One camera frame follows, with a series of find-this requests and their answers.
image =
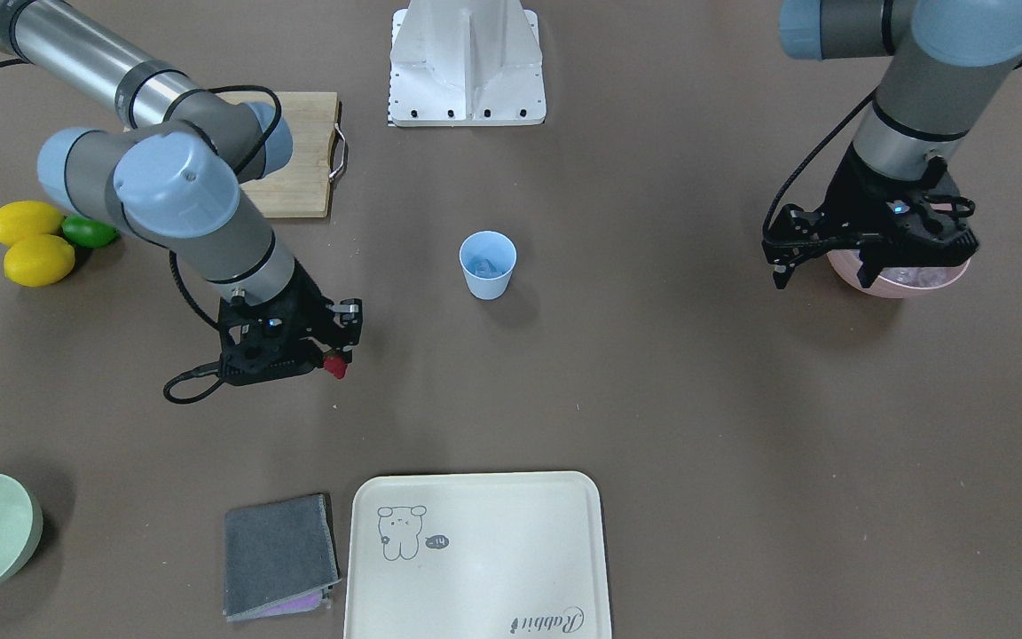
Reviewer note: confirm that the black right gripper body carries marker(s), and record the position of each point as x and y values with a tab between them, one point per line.
308	293

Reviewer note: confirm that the wooden cutting board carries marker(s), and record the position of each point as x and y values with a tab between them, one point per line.
307	160

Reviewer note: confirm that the grey folded cloth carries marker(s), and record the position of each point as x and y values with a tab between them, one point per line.
279	558

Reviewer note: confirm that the pink bowl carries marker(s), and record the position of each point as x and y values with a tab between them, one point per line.
923	245

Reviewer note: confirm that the clear ice cube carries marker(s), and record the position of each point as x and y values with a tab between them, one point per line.
484	268

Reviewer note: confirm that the yellow lemon upper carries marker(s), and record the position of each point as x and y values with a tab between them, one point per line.
21	219

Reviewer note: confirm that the green lime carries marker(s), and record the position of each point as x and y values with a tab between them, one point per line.
86	233

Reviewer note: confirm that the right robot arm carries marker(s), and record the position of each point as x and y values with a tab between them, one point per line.
77	167

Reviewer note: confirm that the red strawberry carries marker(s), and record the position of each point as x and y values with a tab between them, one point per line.
336	365

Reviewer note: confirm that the light blue cup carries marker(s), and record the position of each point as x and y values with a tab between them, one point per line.
500	250

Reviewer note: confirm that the yellow lemon lower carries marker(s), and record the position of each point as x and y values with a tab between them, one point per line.
39	260

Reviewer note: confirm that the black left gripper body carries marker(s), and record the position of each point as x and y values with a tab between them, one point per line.
854	192

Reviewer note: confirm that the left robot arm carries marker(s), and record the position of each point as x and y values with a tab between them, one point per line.
948	61

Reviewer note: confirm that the clear ice cubes pile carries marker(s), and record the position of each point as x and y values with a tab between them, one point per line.
923	276

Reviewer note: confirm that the yellow lemon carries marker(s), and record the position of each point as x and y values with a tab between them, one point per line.
21	219
39	260

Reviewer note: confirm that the cream rabbit serving tray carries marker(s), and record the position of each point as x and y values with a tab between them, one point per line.
481	555

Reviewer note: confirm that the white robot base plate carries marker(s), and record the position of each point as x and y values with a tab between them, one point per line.
465	64

